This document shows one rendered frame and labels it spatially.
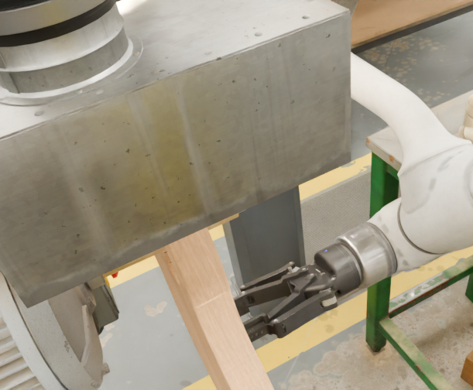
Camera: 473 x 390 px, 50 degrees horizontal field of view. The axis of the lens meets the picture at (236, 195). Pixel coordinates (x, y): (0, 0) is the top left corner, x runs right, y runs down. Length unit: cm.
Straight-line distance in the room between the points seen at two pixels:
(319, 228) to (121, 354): 101
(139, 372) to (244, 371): 145
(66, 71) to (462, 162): 46
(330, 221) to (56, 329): 195
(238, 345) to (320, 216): 183
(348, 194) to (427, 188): 184
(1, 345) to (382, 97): 56
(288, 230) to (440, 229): 108
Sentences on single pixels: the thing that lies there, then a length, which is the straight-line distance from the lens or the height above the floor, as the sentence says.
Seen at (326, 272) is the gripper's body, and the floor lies 108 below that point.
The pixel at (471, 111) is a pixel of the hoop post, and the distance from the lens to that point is 123.
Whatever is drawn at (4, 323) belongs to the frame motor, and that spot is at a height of 132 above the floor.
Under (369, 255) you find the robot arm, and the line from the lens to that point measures 76.
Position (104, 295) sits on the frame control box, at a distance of 94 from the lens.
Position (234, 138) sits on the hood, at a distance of 39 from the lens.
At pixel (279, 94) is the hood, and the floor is 148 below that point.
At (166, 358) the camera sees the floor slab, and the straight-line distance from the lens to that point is 204.
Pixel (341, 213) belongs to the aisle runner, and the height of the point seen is 0.
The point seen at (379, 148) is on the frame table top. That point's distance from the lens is 125.
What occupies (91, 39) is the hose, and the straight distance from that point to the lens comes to 36.
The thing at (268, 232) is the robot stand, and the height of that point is 48.
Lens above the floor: 168
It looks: 41 degrees down
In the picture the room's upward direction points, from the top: 11 degrees counter-clockwise
